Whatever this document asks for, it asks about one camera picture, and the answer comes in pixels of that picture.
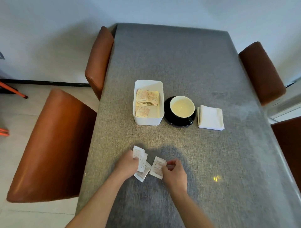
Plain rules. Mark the person's right forearm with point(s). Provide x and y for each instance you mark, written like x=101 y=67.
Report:
x=190 y=211

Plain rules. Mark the person's left hand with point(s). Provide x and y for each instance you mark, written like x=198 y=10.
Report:
x=125 y=165

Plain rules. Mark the person's right hand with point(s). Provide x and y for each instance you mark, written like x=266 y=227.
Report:
x=175 y=179

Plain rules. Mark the folded white napkin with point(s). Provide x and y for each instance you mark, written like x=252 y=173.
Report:
x=210 y=118

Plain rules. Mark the brown leather chair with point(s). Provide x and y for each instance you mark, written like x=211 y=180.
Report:
x=54 y=145
x=262 y=72
x=288 y=145
x=98 y=63

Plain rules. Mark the orange black stand leg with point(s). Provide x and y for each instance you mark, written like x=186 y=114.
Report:
x=11 y=90
x=3 y=132

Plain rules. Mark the person's right fingers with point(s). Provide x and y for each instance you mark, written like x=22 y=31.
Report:
x=170 y=164

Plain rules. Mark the person's left fingers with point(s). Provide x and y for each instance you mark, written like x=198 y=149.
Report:
x=134 y=162

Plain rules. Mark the black saucer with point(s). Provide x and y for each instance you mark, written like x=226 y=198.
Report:
x=167 y=112

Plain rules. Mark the person's left forearm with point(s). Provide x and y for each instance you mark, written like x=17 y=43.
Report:
x=94 y=206

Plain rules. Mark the white sugar sachet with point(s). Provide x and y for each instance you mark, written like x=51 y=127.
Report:
x=142 y=163
x=138 y=151
x=143 y=175
x=157 y=168

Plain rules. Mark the black cup with cream drink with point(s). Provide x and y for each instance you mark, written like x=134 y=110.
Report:
x=182 y=107

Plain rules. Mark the white plastic box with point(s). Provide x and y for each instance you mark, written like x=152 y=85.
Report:
x=148 y=121

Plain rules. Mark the beige sugar sachet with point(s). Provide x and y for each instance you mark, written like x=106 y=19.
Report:
x=142 y=111
x=141 y=95
x=153 y=96

